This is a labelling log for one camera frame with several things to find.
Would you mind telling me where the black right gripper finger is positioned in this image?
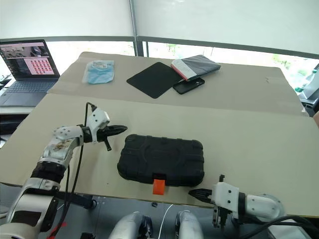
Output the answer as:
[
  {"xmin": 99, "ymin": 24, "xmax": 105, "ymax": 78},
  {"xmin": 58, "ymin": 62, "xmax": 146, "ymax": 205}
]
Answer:
[
  {"xmin": 188, "ymin": 188, "xmax": 213, "ymax": 197},
  {"xmin": 192, "ymin": 195, "xmax": 213, "ymax": 205}
]

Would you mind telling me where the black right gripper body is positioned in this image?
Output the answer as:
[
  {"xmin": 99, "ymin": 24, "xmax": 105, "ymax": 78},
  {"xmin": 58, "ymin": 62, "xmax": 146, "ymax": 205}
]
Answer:
[{"xmin": 211, "ymin": 203, "xmax": 229, "ymax": 229}]

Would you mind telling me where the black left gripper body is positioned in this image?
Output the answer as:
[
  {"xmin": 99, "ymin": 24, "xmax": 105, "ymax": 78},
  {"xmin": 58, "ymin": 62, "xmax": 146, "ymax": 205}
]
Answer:
[{"xmin": 96, "ymin": 125, "xmax": 113, "ymax": 152}]

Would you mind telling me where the black plastic tool case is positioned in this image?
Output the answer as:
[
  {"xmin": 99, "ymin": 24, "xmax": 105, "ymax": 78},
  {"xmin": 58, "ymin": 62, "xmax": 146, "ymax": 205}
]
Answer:
[{"xmin": 117, "ymin": 133, "xmax": 206, "ymax": 196}]

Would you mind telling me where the black phone case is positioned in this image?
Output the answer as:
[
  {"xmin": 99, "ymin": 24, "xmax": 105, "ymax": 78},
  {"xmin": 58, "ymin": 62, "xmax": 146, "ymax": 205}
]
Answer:
[{"xmin": 172, "ymin": 77, "xmax": 206, "ymax": 95}]

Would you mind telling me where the silver rounded robot leg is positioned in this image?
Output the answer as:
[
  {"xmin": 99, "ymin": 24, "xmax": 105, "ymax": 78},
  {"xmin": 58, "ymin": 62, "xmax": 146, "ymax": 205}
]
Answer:
[
  {"xmin": 108, "ymin": 211, "xmax": 154, "ymax": 239},
  {"xmin": 175, "ymin": 209, "xmax": 205, "ymax": 239}
]

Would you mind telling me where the blue plastic bag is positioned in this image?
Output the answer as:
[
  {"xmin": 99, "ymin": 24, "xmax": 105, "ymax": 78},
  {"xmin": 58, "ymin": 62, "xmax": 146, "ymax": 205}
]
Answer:
[{"xmin": 82, "ymin": 60, "xmax": 116, "ymax": 85}]

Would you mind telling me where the black mouse pad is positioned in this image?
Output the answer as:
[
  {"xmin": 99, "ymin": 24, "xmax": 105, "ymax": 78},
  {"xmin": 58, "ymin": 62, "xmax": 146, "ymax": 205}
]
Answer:
[{"xmin": 126, "ymin": 61, "xmax": 184, "ymax": 100}]

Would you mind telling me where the open grey laptop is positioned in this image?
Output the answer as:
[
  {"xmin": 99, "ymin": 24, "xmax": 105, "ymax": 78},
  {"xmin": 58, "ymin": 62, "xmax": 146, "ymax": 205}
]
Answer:
[{"xmin": 0, "ymin": 39, "xmax": 61, "ymax": 107}]

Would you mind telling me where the folded grey cloth package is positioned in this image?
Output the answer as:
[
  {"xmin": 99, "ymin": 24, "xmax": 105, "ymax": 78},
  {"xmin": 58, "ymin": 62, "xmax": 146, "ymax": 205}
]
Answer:
[{"xmin": 170, "ymin": 54, "xmax": 222, "ymax": 81}]

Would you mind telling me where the grey vertical window pole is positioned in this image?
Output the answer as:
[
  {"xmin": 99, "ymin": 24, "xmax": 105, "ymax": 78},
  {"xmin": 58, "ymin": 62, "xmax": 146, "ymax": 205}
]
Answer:
[{"xmin": 128, "ymin": 0, "xmax": 144, "ymax": 57}]

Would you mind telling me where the black chair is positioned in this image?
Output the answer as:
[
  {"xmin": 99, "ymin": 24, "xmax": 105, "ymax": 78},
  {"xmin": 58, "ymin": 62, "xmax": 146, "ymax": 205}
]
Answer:
[{"xmin": 298, "ymin": 89, "xmax": 319, "ymax": 118}]

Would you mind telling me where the clear bottle green label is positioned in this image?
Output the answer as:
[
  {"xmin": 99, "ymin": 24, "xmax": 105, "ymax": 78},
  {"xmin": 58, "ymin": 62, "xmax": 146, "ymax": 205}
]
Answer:
[{"xmin": 295, "ymin": 62, "xmax": 319, "ymax": 95}]

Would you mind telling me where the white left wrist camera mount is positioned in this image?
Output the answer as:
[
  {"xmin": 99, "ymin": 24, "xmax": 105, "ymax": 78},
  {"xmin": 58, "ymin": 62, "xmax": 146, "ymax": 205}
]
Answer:
[{"xmin": 85, "ymin": 108, "xmax": 111, "ymax": 144}]

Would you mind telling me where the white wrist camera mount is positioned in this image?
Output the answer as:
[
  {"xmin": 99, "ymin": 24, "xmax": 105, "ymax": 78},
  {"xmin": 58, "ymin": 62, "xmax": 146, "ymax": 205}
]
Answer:
[
  {"xmin": 85, "ymin": 108, "xmax": 111, "ymax": 144},
  {"xmin": 212, "ymin": 182, "xmax": 240, "ymax": 213}
]

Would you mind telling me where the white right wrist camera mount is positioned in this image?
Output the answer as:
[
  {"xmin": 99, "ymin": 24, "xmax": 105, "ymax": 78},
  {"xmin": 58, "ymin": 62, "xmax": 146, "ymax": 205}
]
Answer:
[{"xmin": 212, "ymin": 182, "xmax": 240, "ymax": 213}]

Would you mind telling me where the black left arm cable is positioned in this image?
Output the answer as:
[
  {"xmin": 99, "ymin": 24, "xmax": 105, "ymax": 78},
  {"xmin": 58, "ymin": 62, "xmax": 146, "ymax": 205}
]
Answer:
[{"xmin": 46, "ymin": 102, "xmax": 98, "ymax": 239}]

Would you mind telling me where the thin white cable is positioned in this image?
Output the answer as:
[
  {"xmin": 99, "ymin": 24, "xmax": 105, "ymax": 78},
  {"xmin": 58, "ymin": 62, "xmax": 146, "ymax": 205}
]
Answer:
[{"xmin": 159, "ymin": 203, "xmax": 174, "ymax": 239}]

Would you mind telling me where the black table bracket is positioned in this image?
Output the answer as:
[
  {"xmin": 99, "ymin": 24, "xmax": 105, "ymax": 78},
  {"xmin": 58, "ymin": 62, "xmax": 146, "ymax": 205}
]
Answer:
[{"xmin": 56, "ymin": 191, "xmax": 97, "ymax": 210}]

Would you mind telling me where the grey window frame rail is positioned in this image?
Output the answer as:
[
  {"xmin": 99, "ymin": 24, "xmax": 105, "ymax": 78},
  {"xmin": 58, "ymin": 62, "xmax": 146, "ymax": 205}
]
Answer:
[{"xmin": 0, "ymin": 35, "xmax": 319, "ymax": 60}]

